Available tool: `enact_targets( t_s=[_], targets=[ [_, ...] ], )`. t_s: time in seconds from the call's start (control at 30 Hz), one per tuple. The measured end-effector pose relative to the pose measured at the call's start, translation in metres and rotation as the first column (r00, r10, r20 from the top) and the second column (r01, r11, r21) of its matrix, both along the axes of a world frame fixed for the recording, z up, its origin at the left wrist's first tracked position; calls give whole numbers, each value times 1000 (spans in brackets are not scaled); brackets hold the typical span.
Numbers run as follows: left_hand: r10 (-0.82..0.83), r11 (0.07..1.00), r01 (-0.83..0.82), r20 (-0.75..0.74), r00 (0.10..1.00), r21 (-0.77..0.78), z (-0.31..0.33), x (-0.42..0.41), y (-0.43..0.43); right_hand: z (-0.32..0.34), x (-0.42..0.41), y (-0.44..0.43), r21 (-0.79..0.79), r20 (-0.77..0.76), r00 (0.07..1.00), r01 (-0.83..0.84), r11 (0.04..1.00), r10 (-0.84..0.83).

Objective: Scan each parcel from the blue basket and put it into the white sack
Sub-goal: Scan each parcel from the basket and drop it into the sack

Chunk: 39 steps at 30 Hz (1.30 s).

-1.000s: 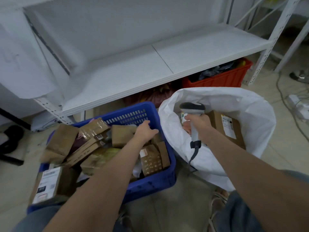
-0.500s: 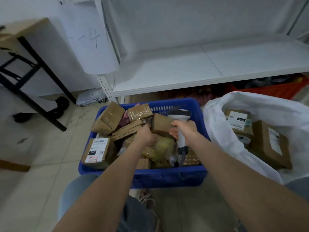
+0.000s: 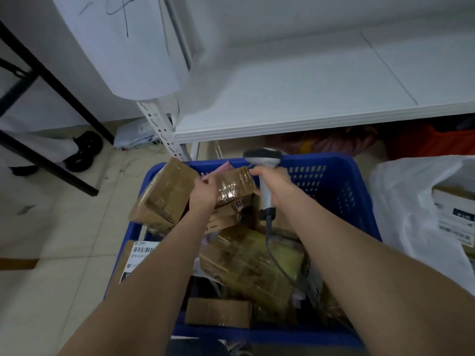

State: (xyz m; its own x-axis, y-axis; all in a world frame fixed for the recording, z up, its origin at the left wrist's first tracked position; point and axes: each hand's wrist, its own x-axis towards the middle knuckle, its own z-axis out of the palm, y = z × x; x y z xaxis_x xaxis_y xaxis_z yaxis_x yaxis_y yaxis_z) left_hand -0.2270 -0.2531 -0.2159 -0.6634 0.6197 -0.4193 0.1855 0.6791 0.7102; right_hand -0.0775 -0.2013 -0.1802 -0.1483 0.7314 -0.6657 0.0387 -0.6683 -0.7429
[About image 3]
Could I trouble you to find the person's left hand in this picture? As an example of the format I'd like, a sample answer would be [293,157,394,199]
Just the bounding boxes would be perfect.
[189,174,223,214]

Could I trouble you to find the person's right hand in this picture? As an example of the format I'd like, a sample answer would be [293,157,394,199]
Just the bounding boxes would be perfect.
[247,166,297,212]

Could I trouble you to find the blue plastic crate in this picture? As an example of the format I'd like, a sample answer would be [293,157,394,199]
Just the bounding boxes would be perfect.
[103,152,383,348]

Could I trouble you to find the pile of parcels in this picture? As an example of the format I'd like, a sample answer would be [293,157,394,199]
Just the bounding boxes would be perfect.
[118,157,353,330]

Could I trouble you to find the white woven sack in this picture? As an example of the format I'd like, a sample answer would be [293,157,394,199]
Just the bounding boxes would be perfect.
[370,155,475,297]

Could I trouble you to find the brown box green printed tape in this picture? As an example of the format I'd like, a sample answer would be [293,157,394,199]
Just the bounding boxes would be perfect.
[432,187,475,249]

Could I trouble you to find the person's right forearm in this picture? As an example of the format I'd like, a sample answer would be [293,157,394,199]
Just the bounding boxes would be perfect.
[278,192,475,356]

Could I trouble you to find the person's left forearm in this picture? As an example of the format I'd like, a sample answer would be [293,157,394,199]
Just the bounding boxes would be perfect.
[57,203,220,356]

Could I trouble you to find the grey plastic mailer bag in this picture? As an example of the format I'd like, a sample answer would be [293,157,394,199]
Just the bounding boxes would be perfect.
[113,116,164,149]

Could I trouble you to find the person's left leg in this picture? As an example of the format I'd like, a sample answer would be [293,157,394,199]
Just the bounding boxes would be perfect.
[165,339,227,356]

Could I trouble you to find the person's sandal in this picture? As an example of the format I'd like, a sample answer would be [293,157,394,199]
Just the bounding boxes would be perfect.
[230,341,253,356]

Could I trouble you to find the dark red sack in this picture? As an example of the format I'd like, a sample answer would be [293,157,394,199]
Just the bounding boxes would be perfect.
[267,126,379,156]

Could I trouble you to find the white metal shelf rack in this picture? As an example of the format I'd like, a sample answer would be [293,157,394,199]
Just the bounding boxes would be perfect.
[135,0,475,162]

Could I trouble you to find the white paper sign sheet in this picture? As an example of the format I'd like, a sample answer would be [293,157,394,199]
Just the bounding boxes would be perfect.
[50,0,190,101]

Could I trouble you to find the red plastic crate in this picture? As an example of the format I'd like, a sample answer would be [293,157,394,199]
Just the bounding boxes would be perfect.
[385,124,475,160]

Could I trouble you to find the wooden folding table black legs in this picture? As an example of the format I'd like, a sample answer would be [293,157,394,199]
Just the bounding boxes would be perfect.
[0,20,115,197]

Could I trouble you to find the wooden chair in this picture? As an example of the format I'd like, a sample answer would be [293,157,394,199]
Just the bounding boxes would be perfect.
[0,258,40,271]

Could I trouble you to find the black scanner cable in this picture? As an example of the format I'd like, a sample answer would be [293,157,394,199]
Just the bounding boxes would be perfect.
[264,218,309,290]

